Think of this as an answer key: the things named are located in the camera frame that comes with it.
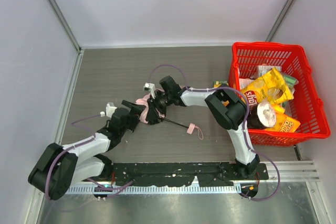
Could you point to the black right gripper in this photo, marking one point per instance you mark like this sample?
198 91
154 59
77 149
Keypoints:
155 109

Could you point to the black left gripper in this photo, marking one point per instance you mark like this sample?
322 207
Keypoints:
132 114

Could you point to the pink folding umbrella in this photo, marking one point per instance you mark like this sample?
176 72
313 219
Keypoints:
189 129

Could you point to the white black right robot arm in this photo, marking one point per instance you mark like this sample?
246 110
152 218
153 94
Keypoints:
225 105

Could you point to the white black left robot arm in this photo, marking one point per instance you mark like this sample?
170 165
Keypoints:
60 167

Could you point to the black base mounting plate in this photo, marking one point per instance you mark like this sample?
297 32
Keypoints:
208 174

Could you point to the orange green carton box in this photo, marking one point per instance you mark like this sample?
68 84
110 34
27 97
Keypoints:
217 84

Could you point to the red plastic basket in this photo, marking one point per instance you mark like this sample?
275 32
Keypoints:
306 107

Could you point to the white wrapped packet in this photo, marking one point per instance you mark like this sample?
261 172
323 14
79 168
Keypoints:
263 69

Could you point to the yellow chips bag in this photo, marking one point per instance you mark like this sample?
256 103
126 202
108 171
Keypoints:
270 87

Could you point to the orange snack bag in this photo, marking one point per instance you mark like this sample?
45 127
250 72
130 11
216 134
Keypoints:
285 124

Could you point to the green snack packet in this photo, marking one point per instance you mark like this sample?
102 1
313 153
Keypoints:
290 81

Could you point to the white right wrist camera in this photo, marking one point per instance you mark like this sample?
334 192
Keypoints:
150 87

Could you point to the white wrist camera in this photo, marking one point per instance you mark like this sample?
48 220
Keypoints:
109 110
150 87

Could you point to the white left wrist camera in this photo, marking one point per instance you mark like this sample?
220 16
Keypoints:
109 110

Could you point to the white slotted cable duct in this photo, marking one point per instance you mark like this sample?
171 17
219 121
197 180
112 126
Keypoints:
85 189

